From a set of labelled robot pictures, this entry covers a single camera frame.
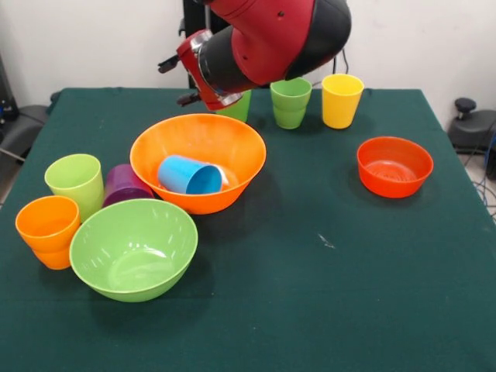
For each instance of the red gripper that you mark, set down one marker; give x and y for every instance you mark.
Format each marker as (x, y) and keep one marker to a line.
(197, 77)

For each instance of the blue cup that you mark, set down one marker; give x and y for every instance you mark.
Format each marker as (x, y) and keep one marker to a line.
(182, 174)

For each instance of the large orange bowl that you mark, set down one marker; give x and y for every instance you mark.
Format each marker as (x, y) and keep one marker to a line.
(232, 186)

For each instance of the purple cup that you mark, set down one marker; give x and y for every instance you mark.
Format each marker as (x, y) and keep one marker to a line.
(120, 186)

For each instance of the lime green cup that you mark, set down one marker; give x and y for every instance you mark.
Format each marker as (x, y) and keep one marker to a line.
(77, 190)

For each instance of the yellow cup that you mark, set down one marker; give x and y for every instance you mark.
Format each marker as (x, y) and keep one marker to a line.
(341, 112)

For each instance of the large green bowl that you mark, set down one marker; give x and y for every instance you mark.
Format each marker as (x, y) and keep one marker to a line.
(131, 279)

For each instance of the red bowl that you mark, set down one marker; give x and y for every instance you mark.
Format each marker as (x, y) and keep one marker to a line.
(395, 186)

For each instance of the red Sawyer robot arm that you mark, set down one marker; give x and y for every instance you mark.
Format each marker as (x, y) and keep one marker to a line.
(279, 38)

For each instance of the grey black device base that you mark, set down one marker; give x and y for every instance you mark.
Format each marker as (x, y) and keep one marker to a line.
(23, 124)
(472, 131)

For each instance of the black equipment box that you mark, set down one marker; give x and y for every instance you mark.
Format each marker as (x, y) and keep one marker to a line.
(5, 100)

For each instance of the orange cup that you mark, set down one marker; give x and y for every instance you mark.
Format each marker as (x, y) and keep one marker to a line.
(42, 221)
(54, 259)

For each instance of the dark green tablecloth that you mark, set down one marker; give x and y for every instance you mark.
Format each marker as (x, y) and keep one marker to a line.
(310, 271)

